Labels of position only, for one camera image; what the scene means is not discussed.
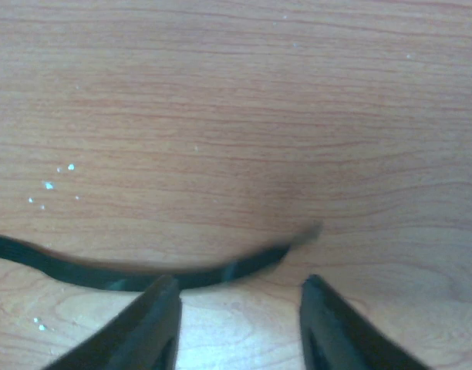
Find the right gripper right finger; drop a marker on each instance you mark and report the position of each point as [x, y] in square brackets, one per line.
[336, 336]

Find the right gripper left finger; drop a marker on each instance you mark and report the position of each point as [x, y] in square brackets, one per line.
[144, 335]

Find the black shoelace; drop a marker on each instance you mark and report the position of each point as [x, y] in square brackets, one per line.
[135, 277]

